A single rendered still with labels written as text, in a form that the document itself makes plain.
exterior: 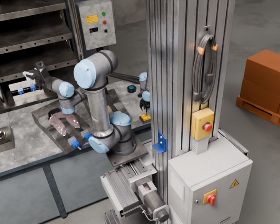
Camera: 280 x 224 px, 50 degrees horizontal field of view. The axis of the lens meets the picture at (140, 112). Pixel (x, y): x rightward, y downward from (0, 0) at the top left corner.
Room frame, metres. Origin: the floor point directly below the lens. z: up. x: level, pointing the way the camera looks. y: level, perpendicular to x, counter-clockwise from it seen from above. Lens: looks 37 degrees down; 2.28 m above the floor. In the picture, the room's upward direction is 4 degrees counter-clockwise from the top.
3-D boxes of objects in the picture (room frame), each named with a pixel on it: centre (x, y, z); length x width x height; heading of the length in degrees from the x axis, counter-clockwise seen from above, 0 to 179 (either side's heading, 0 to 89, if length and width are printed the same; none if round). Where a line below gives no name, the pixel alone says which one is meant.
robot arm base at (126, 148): (1.29, 0.11, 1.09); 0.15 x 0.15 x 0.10
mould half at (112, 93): (1.99, 0.29, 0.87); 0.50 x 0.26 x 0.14; 21
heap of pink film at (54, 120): (1.78, 0.59, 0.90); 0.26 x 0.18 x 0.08; 39
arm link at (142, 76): (1.81, -0.05, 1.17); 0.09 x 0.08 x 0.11; 61
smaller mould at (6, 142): (1.68, 1.04, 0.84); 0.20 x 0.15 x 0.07; 21
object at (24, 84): (2.54, 1.09, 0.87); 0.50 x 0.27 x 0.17; 21
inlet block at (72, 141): (1.54, 0.46, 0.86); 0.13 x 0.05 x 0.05; 39
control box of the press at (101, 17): (2.72, 0.35, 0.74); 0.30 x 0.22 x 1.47; 111
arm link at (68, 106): (1.38, 0.39, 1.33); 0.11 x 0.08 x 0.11; 140
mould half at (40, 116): (1.78, 0.60, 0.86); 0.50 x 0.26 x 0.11; 39
